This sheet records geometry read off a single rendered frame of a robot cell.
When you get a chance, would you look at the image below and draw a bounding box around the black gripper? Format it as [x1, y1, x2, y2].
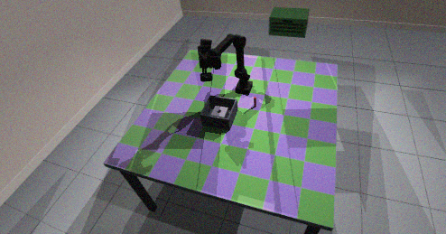
[198, 45, 212, 82]

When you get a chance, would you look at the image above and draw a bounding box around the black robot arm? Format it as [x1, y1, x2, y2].
[200, 34, 250, 88]

